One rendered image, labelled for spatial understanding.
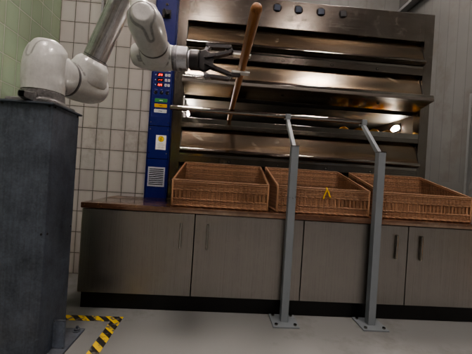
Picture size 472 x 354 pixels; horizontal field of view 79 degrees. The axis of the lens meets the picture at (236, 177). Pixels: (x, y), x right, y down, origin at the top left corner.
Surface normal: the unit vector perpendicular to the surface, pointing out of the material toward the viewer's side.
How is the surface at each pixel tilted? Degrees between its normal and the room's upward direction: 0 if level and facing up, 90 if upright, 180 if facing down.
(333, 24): 90
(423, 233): 90
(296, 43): 70
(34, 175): 90
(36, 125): 90
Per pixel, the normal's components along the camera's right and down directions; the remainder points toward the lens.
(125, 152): 0.05, 0.00
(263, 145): 0.07, -0.34
